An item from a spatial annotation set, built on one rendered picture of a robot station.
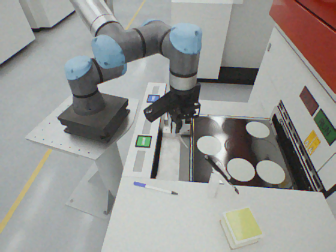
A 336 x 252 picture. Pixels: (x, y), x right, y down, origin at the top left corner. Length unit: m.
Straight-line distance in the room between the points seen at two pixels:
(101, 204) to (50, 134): 0.81
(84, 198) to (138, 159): 1.13
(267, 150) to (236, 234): 0.44
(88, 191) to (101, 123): 0.97
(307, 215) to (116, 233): 0.53
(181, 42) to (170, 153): 0.48
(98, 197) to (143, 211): 1.17
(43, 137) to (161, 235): 0.76
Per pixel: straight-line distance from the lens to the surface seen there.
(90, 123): 0.97
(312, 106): 0.85
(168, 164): 0.81
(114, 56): 0.50
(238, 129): 0.95
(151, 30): 0.56
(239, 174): 0.80
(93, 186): 1.84
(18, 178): 2.20
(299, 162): 0.88
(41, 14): 5.06
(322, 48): 0.78
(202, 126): 0.92
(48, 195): 1.97
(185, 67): 0.52
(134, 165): 0.72
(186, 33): 0.49
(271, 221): 0.68
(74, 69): 0.92
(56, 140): 1.09
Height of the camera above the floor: 1.54
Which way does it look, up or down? 45 degrees down
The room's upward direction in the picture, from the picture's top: straight up
